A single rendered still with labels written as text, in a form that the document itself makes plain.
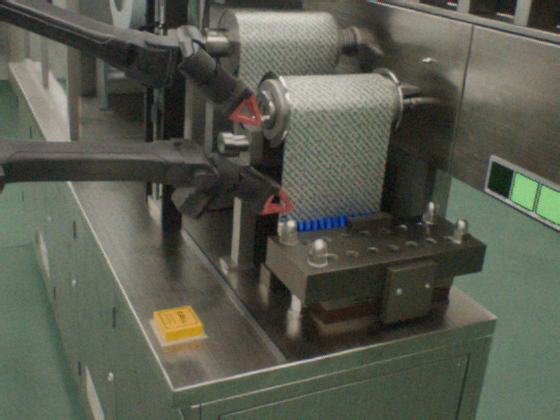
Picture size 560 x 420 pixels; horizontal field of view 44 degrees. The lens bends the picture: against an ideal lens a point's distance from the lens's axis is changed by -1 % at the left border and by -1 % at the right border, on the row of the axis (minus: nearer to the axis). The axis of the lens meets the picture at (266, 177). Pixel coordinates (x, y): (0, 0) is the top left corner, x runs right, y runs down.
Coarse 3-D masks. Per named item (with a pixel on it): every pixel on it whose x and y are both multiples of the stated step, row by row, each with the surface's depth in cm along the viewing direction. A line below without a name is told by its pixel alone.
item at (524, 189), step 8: (520, 176) 120; (520, 184) 120; (528, 184) 118; (536, 184) 117; (512, 192) 122; (520, 192) 120; (528, 192) 118; (512, 200) 122; (520, 200) 120; (528, 200) 118; (528, 208) 119
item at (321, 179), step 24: (288, 144) 131; (312, 144) 133; (336, 144) 136; (360, 144) 138; (384, 144) 141; (288, 168) 133; (312, 168) 135; (336, 168) 138; (360, 168) 140; (384, 168) 143; (288, 192) 135; (312, 192) 137; (336, 192) 140; (360, 192) 142; (288, 216) 137; (312, 216) 139; (336, 216) 142
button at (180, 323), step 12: (156, 312) 123; (168, 312) 124; (180, 312) 124; (192, 312) 124; (156, 324) 123; (168, 324) 120; (180, 324) 120; (192, 324) 121; (168, 336) 119; (180, 336) 120; (192, 336) 121
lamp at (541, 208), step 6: (540, 192) 116; (546, 192) 115; (552, 192) 114; (558, 192) 112; (540, 198) 116; (546, 198) 115; (552, 198) 114; (558, 198) 112; (540, 204) 116; (546, 204) 115; (552, 204) 114; (558, 204) 113; (540, 210) 116; (546, 210) 115; (552, 210) 114; (558, 210) 113; (546, 216) 115; (552, 216) 114; (558, 216) 113; (558, 222) 113
